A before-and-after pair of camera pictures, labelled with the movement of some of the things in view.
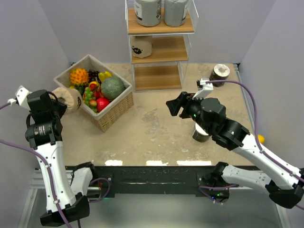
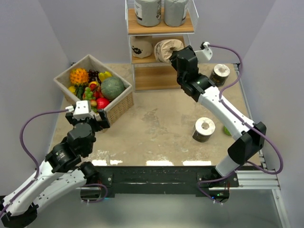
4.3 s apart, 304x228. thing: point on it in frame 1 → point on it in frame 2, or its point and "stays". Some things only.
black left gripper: (61, 108) → (105, 122)
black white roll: (200, 135) stays
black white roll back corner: (220, 72) stays
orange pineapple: (79, 76) stays
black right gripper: (185, 100) → (173, 60)
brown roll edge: (71, 98) → (164, 49)
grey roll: (147, 12) stays
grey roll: (175, 12) stays
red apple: (101, 103) stays
